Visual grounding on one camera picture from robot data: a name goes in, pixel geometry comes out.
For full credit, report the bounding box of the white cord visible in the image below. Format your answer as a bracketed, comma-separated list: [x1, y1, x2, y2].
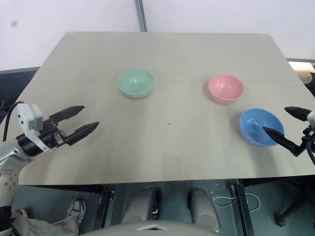
[212, 191, 261, 212]

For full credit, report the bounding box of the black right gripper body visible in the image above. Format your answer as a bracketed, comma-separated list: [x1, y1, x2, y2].
[300, 125, 315, 154]

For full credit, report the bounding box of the black table leg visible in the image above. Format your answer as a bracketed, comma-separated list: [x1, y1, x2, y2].
[98, 184, 116, 230]
[229, 179, 255, 236]

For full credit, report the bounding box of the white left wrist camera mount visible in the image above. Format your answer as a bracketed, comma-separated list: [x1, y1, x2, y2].
[16, 102, 54, 153]

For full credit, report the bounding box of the blue plastic bowl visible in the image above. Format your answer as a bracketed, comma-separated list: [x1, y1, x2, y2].
[240, 108, 285, 148]

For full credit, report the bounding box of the green plastic bowl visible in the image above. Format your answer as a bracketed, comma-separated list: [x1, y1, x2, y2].
[117, 68, 155, 99]

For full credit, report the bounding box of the grey robot right leg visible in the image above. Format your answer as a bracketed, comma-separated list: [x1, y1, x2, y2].
[187, 187, 219, 230]

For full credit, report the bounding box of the grey robot torso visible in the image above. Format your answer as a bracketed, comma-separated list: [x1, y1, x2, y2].
[80, 219, 246, 236]

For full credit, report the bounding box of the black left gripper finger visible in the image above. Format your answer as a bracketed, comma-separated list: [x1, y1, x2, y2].
[48, 105, 86, 124]
[65, 120, 100, 146]

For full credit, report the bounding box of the grey vertical pole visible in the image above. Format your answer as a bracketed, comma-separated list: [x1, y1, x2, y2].
[134, 0, 148, 33]

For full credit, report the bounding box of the grey sneaker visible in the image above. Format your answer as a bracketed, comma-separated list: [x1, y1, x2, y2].
[65, 198, 87, 226]

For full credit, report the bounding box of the black office chair base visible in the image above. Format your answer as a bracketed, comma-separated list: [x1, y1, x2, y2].
[273, 176, 315, 228]

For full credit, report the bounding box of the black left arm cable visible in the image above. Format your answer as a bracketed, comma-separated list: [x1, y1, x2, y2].
[1, 100, 23, 143]

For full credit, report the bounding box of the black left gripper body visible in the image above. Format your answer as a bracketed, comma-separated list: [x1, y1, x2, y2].
[38, 117, 69, 149]

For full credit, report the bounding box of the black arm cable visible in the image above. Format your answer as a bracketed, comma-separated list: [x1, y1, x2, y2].
[1, 100, 23, 143]
[306, 141, 315, 166]

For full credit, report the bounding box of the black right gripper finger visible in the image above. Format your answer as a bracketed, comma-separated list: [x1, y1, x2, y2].
[283, 106, 311, 122]
[262, 126, 303, 157]

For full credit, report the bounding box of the person's khaki trouser leg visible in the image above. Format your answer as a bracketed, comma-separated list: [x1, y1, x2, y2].
[11, 208, 81, 236]

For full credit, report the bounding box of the pink plastic bowl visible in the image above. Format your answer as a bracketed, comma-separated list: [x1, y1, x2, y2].
[208, 74, 245, 105]

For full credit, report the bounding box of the beige object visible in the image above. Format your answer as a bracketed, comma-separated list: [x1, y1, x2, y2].
[294, 69, 314, 86]

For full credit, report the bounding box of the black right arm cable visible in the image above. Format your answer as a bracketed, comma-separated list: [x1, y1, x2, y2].
[306, 141, 315, 166]

